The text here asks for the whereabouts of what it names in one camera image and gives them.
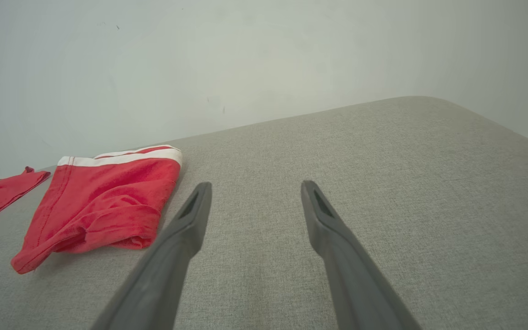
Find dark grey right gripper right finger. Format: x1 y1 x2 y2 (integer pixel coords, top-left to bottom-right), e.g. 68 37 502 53
301 180 423 330

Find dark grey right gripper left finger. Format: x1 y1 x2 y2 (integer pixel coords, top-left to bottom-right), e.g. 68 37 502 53
91 181 212 330

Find red shorts with white trim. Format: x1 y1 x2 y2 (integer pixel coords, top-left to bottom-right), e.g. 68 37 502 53
11 145 183 275

